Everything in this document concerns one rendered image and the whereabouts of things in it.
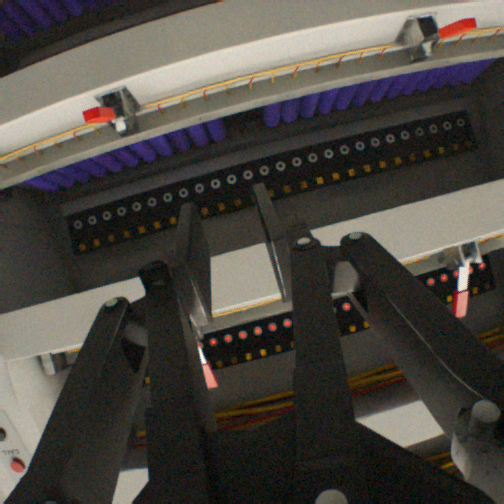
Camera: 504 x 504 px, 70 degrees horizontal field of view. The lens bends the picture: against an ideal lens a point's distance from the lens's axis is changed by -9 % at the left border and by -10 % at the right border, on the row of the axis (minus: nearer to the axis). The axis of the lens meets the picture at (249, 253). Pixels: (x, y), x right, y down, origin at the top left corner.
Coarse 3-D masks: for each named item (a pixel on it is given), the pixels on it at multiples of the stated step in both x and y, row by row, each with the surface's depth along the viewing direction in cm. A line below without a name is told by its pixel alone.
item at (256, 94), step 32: (352, 64) 34; (384, 64) 34; (416, 64) 34; (448, 64) 35; (224, 96) 34; (256, 96) 34; (288, 96) 35; (160, 128) 35; (32, 160) 35; (64, 160) 35
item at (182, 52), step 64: (256, 0) 29; (320, 0) 28; (384, 0) 28; (448, 0) 28; (64, 64) 29; (128, 64) 29; (192, 64) 30; (256, 64) 32; (0, 128) 30; (64, 128) 34; (0, 192) 37; (128, 192) 48
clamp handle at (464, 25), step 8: (448, 24) 25; (456, 24) 24; (464, 24) 24; (472, 24) 24; (440, 32) 27; (448, 32) 26; (456, 32) 25; (464, 32) 25; (424, 40) 29; (432, 40) 29; (424, 48) 30; (432, 48) 30
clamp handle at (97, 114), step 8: (88, 112) 24; (96, 112) 24; (104, 112) 25; (112, 112) 27; (88, 120) 24; (96, 120) 25; (104, 120) 27; (112, 120) 30; (120, 120) 31; (120, 128) 31
